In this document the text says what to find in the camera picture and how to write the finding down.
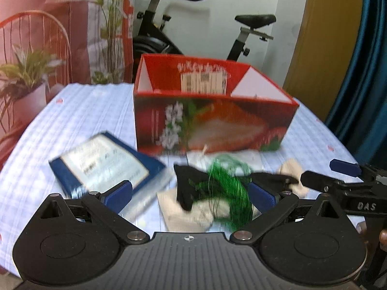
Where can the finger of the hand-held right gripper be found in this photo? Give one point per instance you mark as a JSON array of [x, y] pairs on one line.
[[320, 181], [344, 166]]

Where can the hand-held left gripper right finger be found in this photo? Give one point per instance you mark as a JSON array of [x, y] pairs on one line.
[[261, 199]]

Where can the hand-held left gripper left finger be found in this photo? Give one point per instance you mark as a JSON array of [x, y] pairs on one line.
[[118, 195]]

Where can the beige sock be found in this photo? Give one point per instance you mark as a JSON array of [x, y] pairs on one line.
[[290, 167], [181, 216]]

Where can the blue packet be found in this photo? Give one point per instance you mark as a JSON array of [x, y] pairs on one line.
[[99, 163]]

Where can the black sock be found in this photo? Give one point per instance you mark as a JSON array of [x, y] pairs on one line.
[[189, 184]]

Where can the red strawberry print cardboard box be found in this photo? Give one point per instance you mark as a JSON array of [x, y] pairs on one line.
[[211, 127]]

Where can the blue checkered tablecloth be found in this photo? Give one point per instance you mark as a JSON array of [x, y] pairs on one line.
[[90, 111]]

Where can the blue curtain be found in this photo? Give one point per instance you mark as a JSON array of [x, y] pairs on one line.
[[369, 81]]

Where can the yellow wooden door panel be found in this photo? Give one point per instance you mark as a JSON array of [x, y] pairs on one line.
[[326, 51]]

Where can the black exercise bike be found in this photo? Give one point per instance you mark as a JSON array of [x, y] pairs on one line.
[[151, 36]]

